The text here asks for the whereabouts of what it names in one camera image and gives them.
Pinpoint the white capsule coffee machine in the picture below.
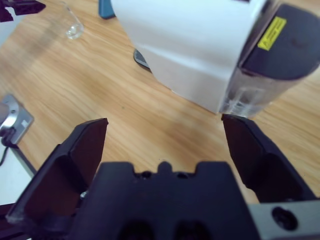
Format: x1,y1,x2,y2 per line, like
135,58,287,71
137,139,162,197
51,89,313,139
109,0,268,116

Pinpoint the black drip tray silver grille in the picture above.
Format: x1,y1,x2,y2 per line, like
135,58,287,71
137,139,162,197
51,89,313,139
133,48,153,74

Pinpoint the clear drinking glass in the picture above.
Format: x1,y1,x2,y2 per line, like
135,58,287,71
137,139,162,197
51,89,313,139
58,1,85,41

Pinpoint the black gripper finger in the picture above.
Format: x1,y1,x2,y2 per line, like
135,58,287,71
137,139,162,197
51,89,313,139
13,0,47,15
221,113,318,204
5,118,109,228
0,6,14,23

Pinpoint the black base cable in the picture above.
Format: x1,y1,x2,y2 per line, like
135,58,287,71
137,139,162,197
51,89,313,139
0,134,16,166

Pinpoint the blue plastic tray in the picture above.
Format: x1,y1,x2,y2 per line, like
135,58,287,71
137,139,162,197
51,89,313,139
98,0,117,20

